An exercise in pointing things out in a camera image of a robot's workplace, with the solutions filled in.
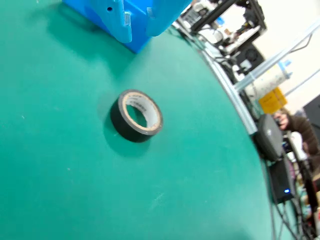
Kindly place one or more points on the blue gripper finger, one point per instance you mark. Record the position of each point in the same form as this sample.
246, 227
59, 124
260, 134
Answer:
116, 22
165, 15

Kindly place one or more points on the blue plastic box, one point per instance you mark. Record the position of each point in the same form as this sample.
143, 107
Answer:
137, 40

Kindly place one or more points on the white paper roll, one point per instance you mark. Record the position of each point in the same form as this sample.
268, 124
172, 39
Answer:
268, 80

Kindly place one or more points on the yellow label sign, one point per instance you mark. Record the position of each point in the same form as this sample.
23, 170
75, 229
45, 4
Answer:
273, 101

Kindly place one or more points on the aluminium frame bar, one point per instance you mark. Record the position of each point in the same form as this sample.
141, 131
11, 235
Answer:
275, 60

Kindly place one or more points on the black electrical tape roll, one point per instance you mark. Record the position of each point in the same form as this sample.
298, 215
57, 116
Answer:
122, 130

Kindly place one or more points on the person in brown sweater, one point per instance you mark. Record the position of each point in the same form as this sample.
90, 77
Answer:
302, 130

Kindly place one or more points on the black box with blue light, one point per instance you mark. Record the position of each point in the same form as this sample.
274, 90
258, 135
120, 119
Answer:
281, 182

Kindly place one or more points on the black 3D printer frame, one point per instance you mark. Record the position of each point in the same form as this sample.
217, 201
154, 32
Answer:
255, 15

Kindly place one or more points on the black rounded device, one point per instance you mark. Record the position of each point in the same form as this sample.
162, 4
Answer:
268, 137

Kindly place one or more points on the black fan box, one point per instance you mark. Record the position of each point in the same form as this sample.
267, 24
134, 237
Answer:
251, 56

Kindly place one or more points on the green table mat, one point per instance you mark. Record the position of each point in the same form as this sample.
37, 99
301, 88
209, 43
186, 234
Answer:
62, 150

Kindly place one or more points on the aluminium table edge rail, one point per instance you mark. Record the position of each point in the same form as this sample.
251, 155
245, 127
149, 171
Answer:
235, 97

